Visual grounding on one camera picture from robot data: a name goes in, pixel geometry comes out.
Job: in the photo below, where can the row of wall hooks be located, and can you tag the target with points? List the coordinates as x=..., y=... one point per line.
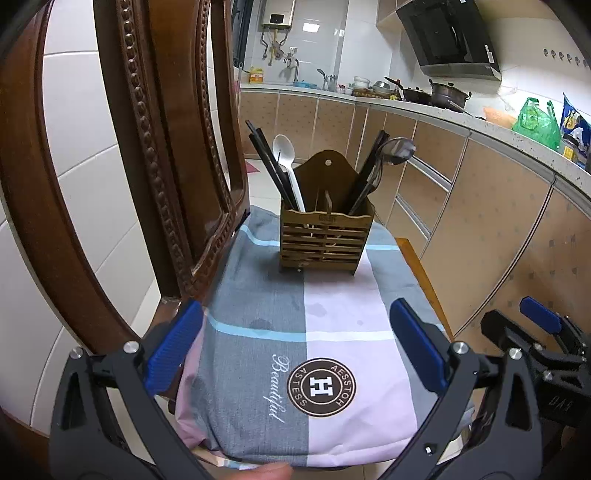
x=563, y=56

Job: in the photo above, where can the grey pink plaid cloth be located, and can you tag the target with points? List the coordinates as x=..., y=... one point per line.
x=258, y=295

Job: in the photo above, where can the red floor mat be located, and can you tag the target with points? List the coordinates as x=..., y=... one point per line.
x=253, y=167

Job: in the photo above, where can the blue snack bag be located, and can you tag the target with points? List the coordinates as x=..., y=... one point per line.
x=575, y=120

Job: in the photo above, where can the white plastic spoon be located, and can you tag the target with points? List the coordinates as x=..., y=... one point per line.
x=282, y=150

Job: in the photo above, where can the black wok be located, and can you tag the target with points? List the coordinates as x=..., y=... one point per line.
x=408, y=92

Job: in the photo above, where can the water heater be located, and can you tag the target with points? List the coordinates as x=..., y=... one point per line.
x=278, y=11

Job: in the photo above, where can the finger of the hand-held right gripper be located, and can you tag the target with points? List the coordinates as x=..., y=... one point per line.
x=540, y=314
x=498, y=325

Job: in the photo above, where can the orange bag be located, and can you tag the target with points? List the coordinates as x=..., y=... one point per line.
x=498, y=117

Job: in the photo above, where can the range hood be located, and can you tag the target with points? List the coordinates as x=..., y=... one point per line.
x=448, y=37

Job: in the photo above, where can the green plastic bag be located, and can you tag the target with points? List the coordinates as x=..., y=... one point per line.
x=535, y=122

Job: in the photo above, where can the black lidded cooking pot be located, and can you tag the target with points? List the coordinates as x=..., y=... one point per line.
x=448, y=94

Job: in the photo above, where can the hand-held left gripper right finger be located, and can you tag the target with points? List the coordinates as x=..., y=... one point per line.
x=418, y=344

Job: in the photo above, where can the sink faucet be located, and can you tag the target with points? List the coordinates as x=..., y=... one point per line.
x=325, y=79

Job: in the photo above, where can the stacked white bowls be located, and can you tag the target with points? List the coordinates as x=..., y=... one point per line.
x=362, y=82

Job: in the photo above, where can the wooden utensil holder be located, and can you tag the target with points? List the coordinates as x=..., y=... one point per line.
x=323, y=240

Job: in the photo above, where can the large steel spoon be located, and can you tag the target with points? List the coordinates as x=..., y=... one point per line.
x=397, y=150

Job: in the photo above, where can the blue basin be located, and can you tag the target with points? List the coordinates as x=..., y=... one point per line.
x=304, y=84

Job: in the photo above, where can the kitchen counter with cabinets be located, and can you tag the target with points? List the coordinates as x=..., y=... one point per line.
x=498, y=207

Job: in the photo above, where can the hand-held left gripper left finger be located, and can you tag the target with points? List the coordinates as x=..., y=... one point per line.
x=178, y=344

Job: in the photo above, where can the water heater pipes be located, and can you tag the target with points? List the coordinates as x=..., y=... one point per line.
x=272, y=44

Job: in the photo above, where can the person's left hand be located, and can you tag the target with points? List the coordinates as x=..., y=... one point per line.
x=265, y=473

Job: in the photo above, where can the yellow box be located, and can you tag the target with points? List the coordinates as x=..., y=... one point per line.
x=256, y=76

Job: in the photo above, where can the carved wooden chair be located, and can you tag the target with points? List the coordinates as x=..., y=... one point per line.
x=152, y=161

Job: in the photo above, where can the wall faucet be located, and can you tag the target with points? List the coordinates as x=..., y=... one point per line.
x=293, y=69

